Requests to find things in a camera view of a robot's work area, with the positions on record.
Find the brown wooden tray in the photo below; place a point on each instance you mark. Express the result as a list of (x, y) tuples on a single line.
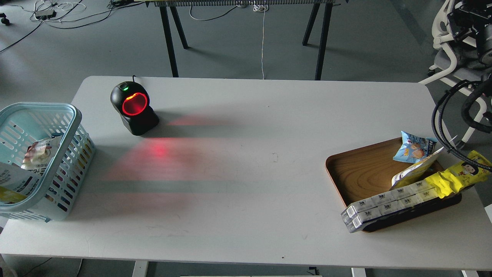
[(361, 173)]

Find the light blue plastic basket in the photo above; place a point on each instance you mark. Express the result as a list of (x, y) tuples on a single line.
[(25, 123)]

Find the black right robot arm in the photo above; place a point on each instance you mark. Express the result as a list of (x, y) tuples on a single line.
[(472, 18)]

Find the white boxed snack pack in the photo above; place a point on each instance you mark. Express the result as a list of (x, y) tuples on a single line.
[(387, 205)]

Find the black barcode scanner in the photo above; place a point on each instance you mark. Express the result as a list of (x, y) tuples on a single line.
[(132, 102)]

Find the yellow white snack pouch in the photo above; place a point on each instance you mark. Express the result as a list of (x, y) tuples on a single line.
[(16, 184)]

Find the yellow cartoon snack bag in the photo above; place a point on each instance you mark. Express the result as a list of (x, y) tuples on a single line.
[(456, 178)]

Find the blue snack bag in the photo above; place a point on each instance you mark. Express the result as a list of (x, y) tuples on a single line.
[(414, 148)]

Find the white red snack in basket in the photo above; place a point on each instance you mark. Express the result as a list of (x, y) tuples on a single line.
[(40, 153)]

